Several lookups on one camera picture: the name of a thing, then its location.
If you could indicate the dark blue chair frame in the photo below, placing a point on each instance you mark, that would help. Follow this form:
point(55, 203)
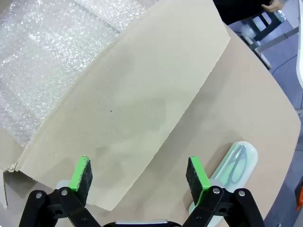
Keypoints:
point(261, 29)

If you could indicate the orange tool piece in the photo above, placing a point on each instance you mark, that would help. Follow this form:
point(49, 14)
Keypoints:
point(300, 201)

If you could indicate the white rounded panel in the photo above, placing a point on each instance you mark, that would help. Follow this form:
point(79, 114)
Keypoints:
point(300, 71)

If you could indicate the clear bubble wrap sheet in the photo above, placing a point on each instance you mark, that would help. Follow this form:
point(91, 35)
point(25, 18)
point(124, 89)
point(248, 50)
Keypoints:
point(47, 54)

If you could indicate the person's black clothed body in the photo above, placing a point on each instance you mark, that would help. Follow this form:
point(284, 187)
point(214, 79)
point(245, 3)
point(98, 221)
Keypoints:
point(236, 10)

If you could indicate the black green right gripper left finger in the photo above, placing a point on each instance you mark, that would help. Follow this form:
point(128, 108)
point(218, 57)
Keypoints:
point(78, 176)

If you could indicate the grey metal bar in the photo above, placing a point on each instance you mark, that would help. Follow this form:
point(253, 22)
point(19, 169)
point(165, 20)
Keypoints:
point(279, 39)

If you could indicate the person's bare hand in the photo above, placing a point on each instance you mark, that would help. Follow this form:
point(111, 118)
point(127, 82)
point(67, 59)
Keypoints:
point(275, 5)

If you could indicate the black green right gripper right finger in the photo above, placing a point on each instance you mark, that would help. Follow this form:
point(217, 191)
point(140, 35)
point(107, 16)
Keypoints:
point(197, 179)

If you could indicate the translucent white glasses case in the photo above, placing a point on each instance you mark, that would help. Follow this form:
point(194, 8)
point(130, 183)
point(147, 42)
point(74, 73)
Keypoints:
point(251, 160)

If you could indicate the black framed glasses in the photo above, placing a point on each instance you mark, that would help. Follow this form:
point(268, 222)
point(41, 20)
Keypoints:
point(243, 149)

